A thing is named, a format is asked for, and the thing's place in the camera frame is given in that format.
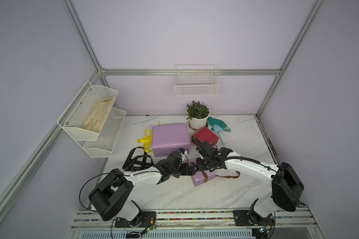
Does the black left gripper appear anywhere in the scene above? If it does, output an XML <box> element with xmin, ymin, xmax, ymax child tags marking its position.
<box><xmin>171</xmin><ymin>161</ymin><xmax>198</xmax><ymax>176</ymax></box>

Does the red gift box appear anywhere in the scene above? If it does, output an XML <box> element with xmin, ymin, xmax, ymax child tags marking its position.
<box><xmin>191</xmin><ymin>127</ymin><xmax>219</xmax><ymax>145</ymax></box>

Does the large purple gift box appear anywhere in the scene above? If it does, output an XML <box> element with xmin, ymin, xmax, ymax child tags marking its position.
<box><xmin>152</xmin><ymin>123</ymin><xmax>190</xmax><ymax>157</ymax></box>

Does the small purple gift box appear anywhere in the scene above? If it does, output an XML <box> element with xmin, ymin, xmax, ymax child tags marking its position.
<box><xmin>188</xmin><ymin>159</ymin><xmax>216</xmax><ymax>186</ymax></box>

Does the yellow satin ribbon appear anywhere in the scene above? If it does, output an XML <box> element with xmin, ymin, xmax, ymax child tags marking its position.
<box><xmin>137</xmin><ymin>128</ymin><xmax>153</xmax><ymax>153</ymax></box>

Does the black lettered ribbon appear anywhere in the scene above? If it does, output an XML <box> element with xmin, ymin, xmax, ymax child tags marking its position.
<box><xmin>122</xmin><ymin>146</ymin><xmax>153</xmax><ymax>172</ymax></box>

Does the brown satin ribbon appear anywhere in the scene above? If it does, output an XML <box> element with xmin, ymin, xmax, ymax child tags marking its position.
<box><xmin>215</xmin><ymin>170</ymin><xmax>240</xmax><ymax>179</ymax></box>

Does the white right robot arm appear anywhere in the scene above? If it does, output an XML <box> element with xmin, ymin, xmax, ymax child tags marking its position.
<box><xmin>195</xmin><ymin>138</ymin><xmax>304</xmax><ymax>226</ymax></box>

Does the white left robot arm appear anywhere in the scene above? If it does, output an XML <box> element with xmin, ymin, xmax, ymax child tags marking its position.
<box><xmin>88</xmin><ymin>149</ymin><xmax>198</xmax><ymax>227</ymax></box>

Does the white plant pot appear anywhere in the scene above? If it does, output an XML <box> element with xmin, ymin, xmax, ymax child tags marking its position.
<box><xmin>188</xmin><ymin>113</ymin><xmax>210</xmax><ymax>131</ymax></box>

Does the teal cloth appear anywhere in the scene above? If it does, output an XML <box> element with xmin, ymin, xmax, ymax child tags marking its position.
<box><xmin>207</xmin><ymin>117</ymin><xmax>231</xmax><ymax>132</ymax></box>

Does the green potted plant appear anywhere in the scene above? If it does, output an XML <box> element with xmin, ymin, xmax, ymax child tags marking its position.
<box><xmin>186</xmin><ymin>101</ymin><xmax>210</xmax><ymax>120</ymax></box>

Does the beige cloth in shelf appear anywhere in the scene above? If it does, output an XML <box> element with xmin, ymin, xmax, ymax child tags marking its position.
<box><xmin>82</xmin><ymin>96</ymin><xmax>116</xmax><ymax>133</ymax></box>

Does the white mesh two-tier shelf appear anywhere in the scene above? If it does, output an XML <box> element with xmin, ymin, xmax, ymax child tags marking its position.
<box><xmin>57</xmin><ymin>81</ymin><xmax>126</xmax><ymax>158</ymax></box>

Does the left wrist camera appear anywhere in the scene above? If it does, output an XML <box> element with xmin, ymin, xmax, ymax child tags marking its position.
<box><xmin>177</xmin><ymin>148</ymin><xmax>187</xmax><ymax>160</ymax></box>

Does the white wire wall basket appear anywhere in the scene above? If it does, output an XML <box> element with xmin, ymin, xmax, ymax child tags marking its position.
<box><xmin>174</xmin><ymin>64</ymin><xmax>219</xmax><ymax>97</ymax></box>

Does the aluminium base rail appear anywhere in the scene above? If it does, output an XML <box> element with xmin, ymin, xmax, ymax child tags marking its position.
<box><xmin>67</xmin><ymin>208</ymin><xmax>324</xmax><ymax>239</ymax></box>

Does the aluminium frame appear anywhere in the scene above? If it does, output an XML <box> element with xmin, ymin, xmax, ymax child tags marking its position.
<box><xmin>0</xmin><ymin>1</ymin><xmax>325</xmax><ymax>225</ymax></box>

